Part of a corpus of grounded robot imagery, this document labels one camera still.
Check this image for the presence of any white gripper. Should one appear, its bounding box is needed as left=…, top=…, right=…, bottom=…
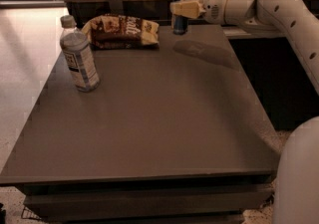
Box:
left=169, top=0, right=227, bottom=25

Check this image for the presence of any redbull can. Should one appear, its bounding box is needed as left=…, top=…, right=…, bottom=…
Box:
left=171, top=0, right=188, bottom=35

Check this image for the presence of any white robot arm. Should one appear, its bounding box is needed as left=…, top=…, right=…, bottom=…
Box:
left=170, top=0, right=319, bottom=224

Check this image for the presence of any brown chip bag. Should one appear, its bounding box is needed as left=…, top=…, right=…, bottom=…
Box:
left=82, top=14, right=160, bottom=50

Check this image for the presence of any clear plastic water bottle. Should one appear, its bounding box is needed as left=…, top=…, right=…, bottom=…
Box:
left=60, top=15, right=100, bottom=92

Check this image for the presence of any left metal wall bracket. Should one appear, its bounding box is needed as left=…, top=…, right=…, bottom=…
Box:
left=108, top=0, right=124, bottom=14

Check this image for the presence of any wire rack under table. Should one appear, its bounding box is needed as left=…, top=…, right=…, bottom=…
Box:
left=21, top=207, right=41, bottom=221

